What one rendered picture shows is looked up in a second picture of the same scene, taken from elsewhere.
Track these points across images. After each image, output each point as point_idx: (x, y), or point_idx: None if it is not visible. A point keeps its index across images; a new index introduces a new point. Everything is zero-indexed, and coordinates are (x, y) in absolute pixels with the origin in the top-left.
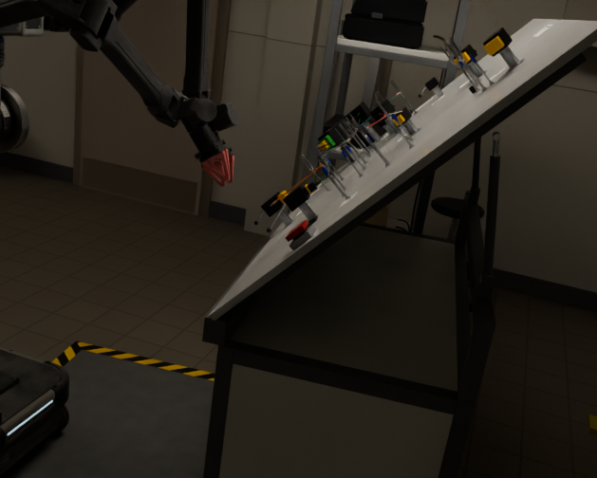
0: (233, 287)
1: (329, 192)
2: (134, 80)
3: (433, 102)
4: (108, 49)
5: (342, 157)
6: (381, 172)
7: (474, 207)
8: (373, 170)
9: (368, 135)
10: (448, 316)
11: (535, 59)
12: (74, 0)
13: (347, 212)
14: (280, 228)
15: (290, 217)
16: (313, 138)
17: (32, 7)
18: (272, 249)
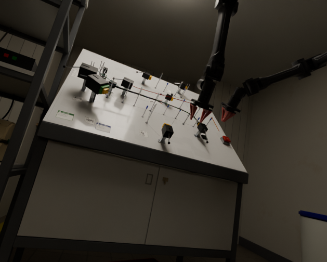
0: (229, 165)
1: (152, 123)
2: (277, 82)
3: (108, 80)
4: (293, 76)
5: (43, 91)
6: (197, 119)
7: None
8: (182, 117)
9: None
10: None
11: (189, 95)
12: (310, 65)
13: (223, 132)
14: (148, 145)
15: (135, 139)
16: (45, 71)
17: None
18: (204, 150)
